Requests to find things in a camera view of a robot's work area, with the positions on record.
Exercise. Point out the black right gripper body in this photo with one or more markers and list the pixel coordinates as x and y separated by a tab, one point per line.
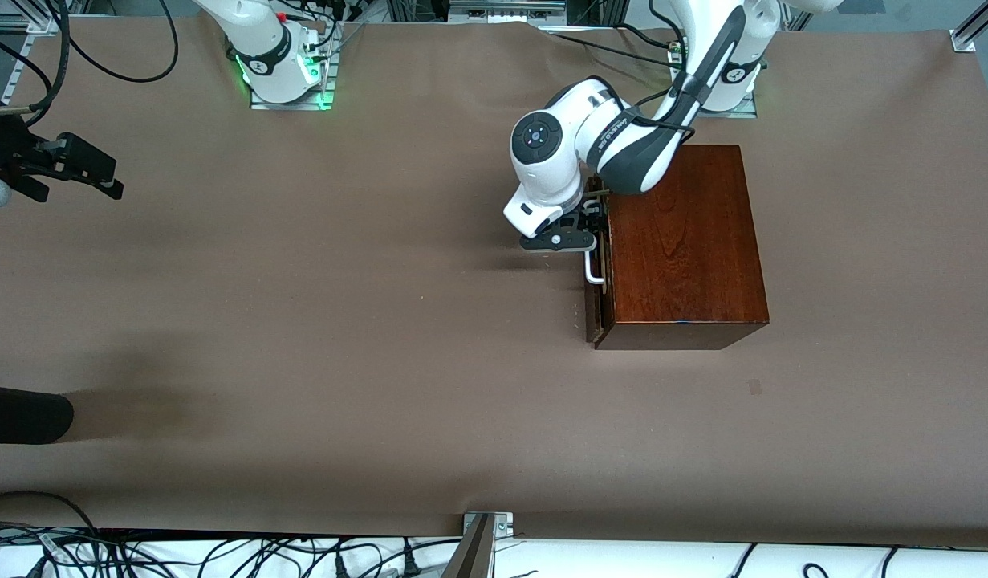
10	150

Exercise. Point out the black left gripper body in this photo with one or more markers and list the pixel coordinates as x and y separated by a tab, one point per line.
591	215

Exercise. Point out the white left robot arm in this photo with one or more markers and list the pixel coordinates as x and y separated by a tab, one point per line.
542	160

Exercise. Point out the dark red wooden cabinet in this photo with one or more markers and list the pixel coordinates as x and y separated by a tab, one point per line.
686	241

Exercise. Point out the black cylindrical object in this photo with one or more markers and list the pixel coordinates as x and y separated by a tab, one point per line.
20	413

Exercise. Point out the small clear tape patch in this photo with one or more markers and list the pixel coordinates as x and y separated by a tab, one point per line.
754	387

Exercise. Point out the aluminium corner profile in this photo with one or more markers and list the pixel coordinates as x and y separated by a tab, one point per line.
975	28

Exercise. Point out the aluminium frame rail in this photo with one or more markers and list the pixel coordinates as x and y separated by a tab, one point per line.
20	20

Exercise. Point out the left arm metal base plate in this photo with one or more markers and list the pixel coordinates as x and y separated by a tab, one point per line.
714	114

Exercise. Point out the aluminium frame structure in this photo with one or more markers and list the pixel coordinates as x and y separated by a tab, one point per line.
502	10

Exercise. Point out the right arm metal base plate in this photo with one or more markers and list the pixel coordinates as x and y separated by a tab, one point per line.
301	105

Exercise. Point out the small metal corner bracket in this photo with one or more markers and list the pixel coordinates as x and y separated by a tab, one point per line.
502	526

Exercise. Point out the aluminium camera post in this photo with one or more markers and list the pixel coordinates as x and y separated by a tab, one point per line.
471	554

